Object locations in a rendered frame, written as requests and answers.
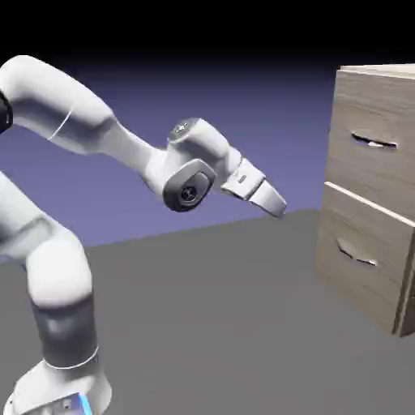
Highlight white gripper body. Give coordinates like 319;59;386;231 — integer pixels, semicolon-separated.
248;179;288;218

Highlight light wood cabinet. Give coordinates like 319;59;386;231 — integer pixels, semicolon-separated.
314;63;415;338

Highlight short wooden drawer front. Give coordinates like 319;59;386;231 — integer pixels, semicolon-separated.
314;182;415;335

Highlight tall wooden drawer front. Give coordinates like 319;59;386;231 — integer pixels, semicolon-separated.
324;69;415;224

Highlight short curved metal handle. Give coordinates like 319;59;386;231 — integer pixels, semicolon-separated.
336;237;379;267

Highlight long curved metal handle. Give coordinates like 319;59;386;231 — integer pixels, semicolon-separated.
350;130;399;151

